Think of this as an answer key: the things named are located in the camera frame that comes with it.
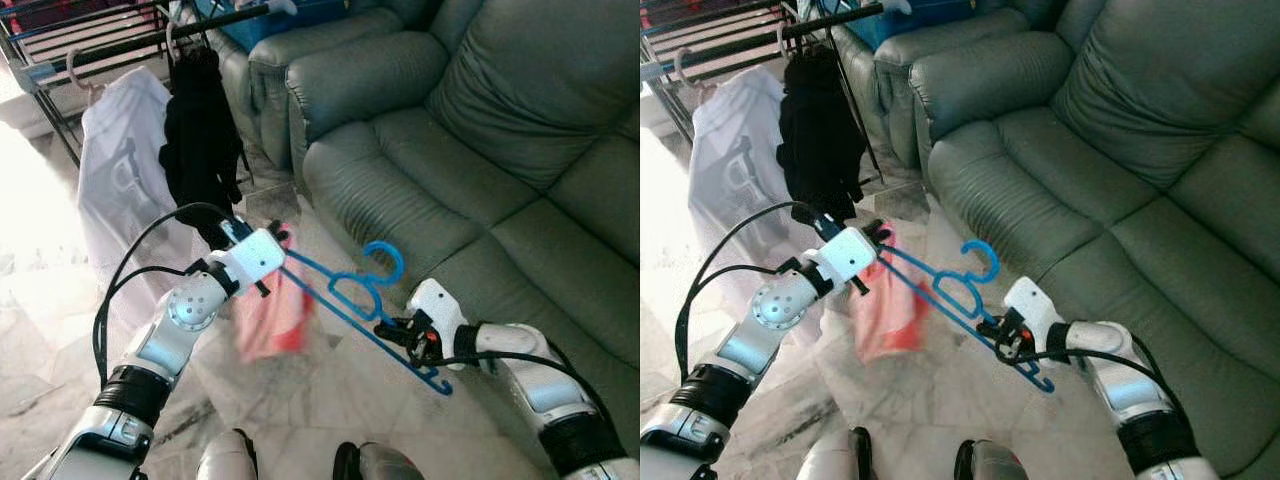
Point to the blue plastic hanger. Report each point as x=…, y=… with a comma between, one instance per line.
x=995, y=263
x=399, y=265

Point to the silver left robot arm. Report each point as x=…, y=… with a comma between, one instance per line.
x=775, y=305
x=190, y=305

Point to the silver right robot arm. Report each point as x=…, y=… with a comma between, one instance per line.
x=1150, y=390
x=560, y=395

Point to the pale plastic hanger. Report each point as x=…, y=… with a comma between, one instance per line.
x=170, y=40
x=70, y=72
x=780, y=40
x=678, y=72

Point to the black garment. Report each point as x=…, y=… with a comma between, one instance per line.
x=200, y=140
x=820, y=140

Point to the robot right leg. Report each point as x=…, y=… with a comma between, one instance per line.
x=1000, y=465
x=385, y=465

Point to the robot leg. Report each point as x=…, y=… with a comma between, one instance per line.
x=1000, y=465
x=225, y=465
x=385, y=465
x=830, y=465

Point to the green leather armchair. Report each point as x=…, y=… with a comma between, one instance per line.
x=270, y=100
x=895, y=110

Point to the white printed T-shirt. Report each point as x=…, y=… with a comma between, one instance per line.
x=120, y=170
x=735, y=170

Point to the robot left leg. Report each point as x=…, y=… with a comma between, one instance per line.
x=830, y=465
x=225, y=465

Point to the green leather sofa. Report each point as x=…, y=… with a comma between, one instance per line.
x=500, y=150
x=1150, y=150

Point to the blue bag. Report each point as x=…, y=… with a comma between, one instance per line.
x=290, y=20
x=930, y=25

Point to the black metal clothes rack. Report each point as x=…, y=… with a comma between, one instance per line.
x=740, y=47
x=130, y=46

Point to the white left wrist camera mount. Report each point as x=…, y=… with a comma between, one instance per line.
x=258, y=258
x=848, y=255

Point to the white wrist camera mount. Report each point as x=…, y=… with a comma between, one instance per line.
x=848, y=255
x=258, y=258
x=438, y=305
x=1033, y=305

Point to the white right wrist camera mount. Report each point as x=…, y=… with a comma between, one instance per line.
x=1033, y=305
x=438, y=305

